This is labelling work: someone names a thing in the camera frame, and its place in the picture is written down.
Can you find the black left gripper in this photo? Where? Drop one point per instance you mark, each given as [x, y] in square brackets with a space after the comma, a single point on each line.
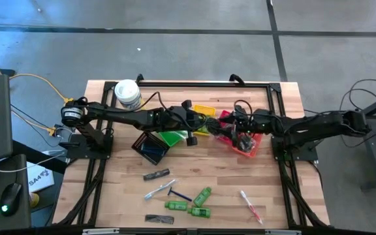
[179, 120]

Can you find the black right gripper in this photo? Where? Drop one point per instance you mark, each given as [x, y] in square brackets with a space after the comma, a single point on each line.
[255, 123]

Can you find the clear-wrapped toothbrush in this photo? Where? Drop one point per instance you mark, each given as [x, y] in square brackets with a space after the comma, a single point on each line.
[181, 134]

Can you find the blue disposable razor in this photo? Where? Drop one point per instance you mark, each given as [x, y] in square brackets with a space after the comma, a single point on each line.
[179, 195]
[150, 151]
[157, 147]

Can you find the blue toothbrush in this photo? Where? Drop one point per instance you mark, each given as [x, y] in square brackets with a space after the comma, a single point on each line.
[158, 189]

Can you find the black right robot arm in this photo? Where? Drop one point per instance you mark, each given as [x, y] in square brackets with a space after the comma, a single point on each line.
[322, 125]

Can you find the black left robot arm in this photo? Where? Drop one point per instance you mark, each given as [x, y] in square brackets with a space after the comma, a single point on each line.
[122, 115]

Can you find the red plastic basket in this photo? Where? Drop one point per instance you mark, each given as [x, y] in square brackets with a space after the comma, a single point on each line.
[224, 114]

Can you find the yellow plastic basket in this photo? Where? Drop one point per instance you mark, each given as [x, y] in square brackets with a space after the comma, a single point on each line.
[204, 109]

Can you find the green plastic basket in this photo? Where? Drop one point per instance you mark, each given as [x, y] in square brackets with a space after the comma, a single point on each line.
[171, 139]

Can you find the orange plastic basket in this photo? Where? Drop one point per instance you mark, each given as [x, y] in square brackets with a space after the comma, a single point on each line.
[253, 154]

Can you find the black table clamp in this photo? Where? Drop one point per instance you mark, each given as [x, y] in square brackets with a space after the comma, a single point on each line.
[139, 78]
[237, 78]

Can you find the black plastic basket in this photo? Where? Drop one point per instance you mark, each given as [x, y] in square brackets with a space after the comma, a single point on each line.
[142, 143]

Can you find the black wrapped comb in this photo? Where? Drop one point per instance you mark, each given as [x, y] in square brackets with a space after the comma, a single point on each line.
[156, 174]
[159, 219]

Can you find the Lysol wipes canister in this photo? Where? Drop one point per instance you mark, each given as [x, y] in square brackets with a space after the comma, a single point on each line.
[127, 93]

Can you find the green Pert shampoo bottle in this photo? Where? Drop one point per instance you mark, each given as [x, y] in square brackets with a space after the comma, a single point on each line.
[176, 205]
[199, 212]
[202, 196]

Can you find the red wrapped toothbrush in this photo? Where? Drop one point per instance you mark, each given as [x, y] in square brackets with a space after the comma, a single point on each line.
[250, 207]

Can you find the white printed paper box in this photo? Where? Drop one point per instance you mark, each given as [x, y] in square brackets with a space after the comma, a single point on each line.
[39, 179]

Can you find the small yellow round item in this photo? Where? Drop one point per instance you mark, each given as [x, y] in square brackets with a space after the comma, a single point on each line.
[34, 199]

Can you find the dark side desk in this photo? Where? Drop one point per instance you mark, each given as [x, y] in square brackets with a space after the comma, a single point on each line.
[18, 169]

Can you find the black computer mouse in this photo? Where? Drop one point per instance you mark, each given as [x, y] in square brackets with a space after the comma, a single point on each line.
[10, 196]

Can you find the black aluminium table frame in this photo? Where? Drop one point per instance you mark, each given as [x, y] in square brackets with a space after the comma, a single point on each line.
[224, 84]

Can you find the grey metal bracket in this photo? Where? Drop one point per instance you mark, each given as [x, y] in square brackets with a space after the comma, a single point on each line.
[282, 232]
[100, 231]

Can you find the black desk leg frame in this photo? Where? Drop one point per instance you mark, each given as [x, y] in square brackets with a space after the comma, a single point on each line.
[375, 153]

